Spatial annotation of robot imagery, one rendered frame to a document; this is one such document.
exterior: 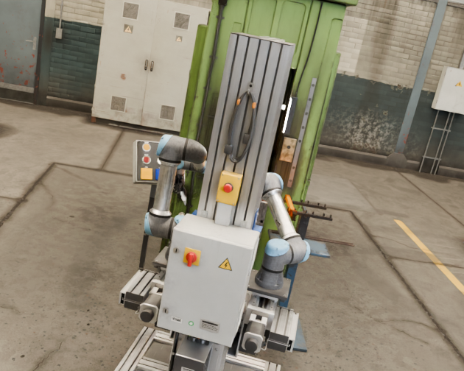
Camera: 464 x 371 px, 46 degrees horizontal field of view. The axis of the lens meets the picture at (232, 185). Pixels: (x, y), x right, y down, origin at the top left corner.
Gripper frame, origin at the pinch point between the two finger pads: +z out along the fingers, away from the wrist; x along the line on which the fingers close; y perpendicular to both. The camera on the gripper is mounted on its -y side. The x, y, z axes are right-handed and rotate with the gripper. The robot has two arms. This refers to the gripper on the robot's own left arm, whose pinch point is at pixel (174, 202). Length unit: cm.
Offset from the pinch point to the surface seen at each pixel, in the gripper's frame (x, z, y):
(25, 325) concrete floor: -74, 93, 31
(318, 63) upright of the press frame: 65, -96, -73
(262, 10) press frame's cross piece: 21, -122, -67
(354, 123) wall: 136, 27, -692
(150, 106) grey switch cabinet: -195, 50, -535
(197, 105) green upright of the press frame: -10, -51, -61
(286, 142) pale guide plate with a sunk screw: 56, -39, -70
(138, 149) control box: -35.6, -21.3, -23.7
